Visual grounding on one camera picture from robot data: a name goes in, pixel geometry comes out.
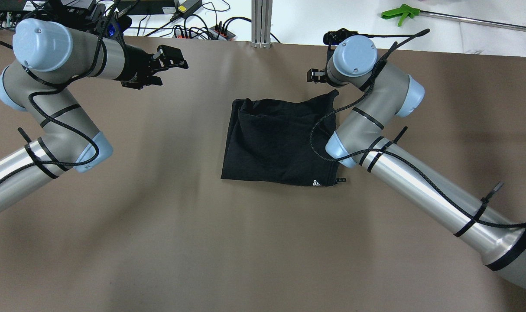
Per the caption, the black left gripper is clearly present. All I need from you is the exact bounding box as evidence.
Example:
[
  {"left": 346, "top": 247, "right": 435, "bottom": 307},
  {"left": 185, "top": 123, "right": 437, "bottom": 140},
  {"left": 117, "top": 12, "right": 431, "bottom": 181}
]
[{"left": 120, "top": 44, "right": 188, "bottom": 90}]

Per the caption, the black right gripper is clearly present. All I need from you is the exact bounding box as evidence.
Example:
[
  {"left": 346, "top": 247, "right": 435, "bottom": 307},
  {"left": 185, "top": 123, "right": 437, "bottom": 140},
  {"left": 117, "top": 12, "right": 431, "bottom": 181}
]
[{"left": 307, "top": 68, "right": 331, "bottom": 85}]

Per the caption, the black t-shirt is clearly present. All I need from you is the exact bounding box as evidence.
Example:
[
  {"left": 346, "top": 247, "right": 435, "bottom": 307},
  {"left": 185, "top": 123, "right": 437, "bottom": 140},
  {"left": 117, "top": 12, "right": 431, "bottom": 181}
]
[{"left": 221, "top": 90, "right": 340, "bottom": 186}]

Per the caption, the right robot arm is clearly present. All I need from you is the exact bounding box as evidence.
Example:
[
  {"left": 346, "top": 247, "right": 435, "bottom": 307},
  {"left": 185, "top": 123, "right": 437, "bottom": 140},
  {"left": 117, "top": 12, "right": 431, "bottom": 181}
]
[{"left": 307, "top": 35, "right": 526, "bottom": 289}]

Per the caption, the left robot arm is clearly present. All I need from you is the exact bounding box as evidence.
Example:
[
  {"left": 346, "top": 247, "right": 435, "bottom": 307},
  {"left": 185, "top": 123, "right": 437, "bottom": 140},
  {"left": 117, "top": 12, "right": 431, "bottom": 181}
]
[{"left": 0, "top": 18, "right": 188, "bottom": 213}]

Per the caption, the red black USB hub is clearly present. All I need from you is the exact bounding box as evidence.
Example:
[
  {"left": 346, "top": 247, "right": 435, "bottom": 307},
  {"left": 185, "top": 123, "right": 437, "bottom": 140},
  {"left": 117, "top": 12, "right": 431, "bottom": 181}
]
[{"left": 170, "top": 22, "right": 236, "bottom": 41}]

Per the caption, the black power adapter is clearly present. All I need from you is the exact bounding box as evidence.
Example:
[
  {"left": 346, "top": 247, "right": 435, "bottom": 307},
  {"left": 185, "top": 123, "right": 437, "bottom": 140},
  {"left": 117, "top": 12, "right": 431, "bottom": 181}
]
[{"left": 117, "top": 0, "right": 202, "bottom": 16}]

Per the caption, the black mini computer box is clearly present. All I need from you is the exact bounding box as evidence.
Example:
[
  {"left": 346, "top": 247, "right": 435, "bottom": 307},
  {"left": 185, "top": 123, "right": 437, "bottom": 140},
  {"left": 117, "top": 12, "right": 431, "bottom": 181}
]
[{"left": 0, "top": 0, "right": 49, "bottom": 13}]

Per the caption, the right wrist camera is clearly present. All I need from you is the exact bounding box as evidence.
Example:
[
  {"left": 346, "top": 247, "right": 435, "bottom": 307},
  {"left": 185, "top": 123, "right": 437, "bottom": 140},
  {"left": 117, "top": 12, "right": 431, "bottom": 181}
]
[{"left": 322, "top": 28, "right": 359, "bottom": 47}]

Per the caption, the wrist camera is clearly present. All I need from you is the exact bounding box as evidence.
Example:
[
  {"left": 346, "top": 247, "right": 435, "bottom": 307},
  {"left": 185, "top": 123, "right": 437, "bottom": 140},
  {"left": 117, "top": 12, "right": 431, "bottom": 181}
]
[
  {"left": 322, "top": 28, "right": 359, "bottom": 47},
  {"left": 93, "top": 13, "right": 132, "bottom": 39}
]

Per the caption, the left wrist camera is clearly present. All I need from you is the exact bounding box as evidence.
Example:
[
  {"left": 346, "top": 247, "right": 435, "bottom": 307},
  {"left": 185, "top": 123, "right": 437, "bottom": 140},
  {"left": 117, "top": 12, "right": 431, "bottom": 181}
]
[{"left": 93, "top": 13, "right": 132, "bottom": 39}]

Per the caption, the aluminium frame post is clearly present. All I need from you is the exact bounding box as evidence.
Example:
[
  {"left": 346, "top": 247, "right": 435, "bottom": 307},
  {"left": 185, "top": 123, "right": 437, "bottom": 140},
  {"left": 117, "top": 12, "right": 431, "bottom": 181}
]
[{"left": 250, "top": 0, "right": 273, "bottom": 49}]

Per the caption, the green handled grabber tool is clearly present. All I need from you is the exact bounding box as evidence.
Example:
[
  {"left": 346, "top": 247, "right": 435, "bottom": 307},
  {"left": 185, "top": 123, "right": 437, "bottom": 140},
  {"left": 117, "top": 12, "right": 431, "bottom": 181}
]
[{"left": 380, "top": 4, "right": 526, "bottom": 32}]

